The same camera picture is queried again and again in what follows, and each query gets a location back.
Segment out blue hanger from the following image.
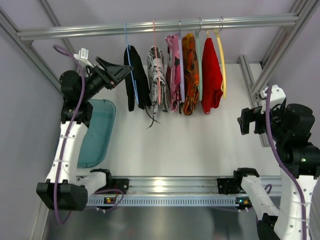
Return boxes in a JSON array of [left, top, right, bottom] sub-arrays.
[[124, 22, 139, 104]]

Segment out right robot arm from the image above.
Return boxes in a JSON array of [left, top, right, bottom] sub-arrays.
[[233, 103, 320, 240]]

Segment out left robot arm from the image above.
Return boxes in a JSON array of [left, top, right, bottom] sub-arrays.
[[36, 57, 134, 211]]

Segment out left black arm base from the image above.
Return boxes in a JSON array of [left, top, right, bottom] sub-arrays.
[[107, 178, 130, 194]]

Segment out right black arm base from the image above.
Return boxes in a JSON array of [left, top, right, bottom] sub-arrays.
[[217, 178, 245, 195]]

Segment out pink hanger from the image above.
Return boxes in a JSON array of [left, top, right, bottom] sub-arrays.
[[152, 19, 161, 105]]

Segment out yellow hanger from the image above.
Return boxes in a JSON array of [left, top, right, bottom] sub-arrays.
[[213, 16, 227, 100]]

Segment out lilac hanger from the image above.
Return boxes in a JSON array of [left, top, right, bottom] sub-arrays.
[[178, 21, 186, 103]]

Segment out mint green hanger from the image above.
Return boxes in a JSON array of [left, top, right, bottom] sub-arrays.
[[195, 18, 203, 101]]

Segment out black white patterned garment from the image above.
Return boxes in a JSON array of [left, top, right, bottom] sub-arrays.
[[147, 45, 170, 117]]

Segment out pink patterned garment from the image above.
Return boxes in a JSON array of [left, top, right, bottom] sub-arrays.
[[165, 34, 182, 112]]

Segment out red garment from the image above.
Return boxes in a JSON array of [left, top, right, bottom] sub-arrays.
[[201, 37, 223, 114]]

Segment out orange patterned garment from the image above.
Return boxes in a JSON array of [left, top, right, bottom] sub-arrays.
[[182, 33, 200, 116]]

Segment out teal plastic bin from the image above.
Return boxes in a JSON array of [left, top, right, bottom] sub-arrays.
[[77, 99, 116, 169]]

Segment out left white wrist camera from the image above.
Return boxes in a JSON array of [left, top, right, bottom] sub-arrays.
[[73, 47, 94, 68]]

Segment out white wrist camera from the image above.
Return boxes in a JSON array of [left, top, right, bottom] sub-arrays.
[[259, 84, 286, 114], [73, 47, 94, 68]]

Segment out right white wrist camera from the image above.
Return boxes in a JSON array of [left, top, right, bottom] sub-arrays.
[[259, 84, 286, 114]]

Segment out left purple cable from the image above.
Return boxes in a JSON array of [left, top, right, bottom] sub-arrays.
[[51, 44, 125, 226]]

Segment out aluminium hanging rail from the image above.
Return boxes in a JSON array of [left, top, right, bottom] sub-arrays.
[[16, 13, 299, 41]]

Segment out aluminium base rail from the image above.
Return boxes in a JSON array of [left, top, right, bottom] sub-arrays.
[[86, 175, 283, 195]]

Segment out left aluminium frame post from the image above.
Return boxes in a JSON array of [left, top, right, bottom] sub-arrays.
[[0, 0, 74, 93]]

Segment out aluminium frame post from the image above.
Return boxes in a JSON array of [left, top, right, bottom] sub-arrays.
[[238, 0, 320, 148], [0, 0, 74, 93]]

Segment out right aluminium frame post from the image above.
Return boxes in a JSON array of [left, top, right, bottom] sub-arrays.
[[238, 0, 320, 148]]

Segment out grey slotted cable duct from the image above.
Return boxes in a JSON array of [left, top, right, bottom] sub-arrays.
[[86, 196, 249, 207]]

